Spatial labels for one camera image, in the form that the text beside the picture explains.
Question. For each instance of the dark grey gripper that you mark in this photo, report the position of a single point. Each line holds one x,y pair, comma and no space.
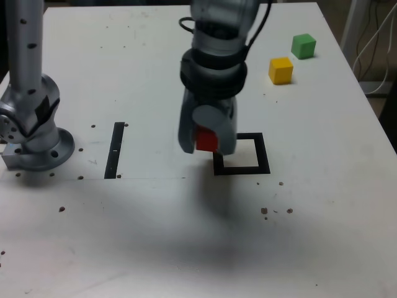
217,102

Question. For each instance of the red cube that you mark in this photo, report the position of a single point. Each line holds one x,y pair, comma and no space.
206,141

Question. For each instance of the yellow cube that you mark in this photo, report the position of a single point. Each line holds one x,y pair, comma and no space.
280,73

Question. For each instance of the green cube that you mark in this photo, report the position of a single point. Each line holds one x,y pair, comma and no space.
303,46

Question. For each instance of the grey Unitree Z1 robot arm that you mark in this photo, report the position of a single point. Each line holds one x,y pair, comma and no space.
24,62

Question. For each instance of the black tape square outline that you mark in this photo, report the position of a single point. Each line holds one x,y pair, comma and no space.
263,155

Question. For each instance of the black tape strip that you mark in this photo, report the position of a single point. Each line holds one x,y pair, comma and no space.
114,149

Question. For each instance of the white post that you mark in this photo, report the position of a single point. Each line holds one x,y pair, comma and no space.
350,18

